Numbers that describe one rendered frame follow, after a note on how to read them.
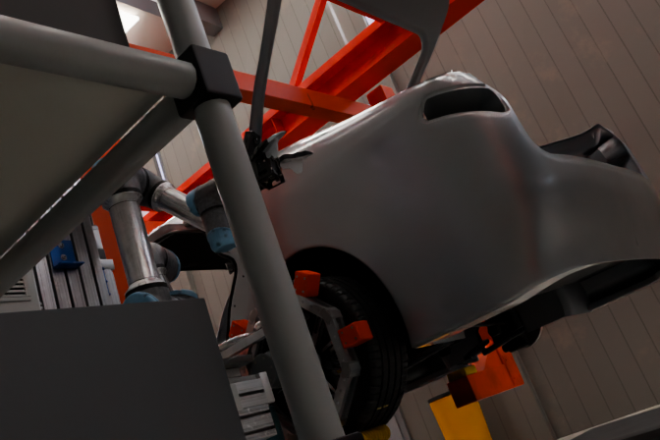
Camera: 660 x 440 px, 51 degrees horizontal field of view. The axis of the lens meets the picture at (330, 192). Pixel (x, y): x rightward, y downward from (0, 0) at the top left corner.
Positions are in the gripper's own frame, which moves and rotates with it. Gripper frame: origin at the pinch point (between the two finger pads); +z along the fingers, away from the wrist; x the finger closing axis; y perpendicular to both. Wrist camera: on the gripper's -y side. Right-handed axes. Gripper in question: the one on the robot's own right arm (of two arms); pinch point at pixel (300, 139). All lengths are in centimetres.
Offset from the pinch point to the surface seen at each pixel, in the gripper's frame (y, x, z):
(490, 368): 12, -318, -34
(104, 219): -57, -67, -118
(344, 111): -175, -252, -50
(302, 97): -172, -211, -63
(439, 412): -3, -506, -128
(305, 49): -298, -319, -80
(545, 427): 37, -538, -48
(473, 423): 16, -512, -103
